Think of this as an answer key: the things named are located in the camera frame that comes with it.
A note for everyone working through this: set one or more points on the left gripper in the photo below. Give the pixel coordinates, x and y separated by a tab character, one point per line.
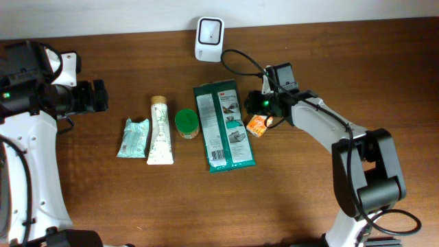
92	102

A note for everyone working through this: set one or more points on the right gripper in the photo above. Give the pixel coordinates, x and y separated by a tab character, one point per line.
260	104

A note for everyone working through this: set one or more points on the small orange tissue pack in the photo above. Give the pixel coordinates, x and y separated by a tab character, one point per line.
258	124

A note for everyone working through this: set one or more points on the green wipes packet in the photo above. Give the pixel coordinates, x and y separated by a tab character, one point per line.
225	137

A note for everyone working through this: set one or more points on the green lid small jar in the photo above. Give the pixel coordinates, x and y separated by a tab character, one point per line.
187	123

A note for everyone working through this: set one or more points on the light teal tissue pack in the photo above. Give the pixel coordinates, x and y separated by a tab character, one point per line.
134	140

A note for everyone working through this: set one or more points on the white cream tube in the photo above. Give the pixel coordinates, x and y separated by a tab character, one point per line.
160	152

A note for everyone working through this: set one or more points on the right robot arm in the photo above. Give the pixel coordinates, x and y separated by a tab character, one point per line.
367	176

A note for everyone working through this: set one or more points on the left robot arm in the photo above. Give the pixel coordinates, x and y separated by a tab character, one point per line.
33	212

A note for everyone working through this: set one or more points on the white barcode scanner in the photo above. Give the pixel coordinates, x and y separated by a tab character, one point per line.
209	39

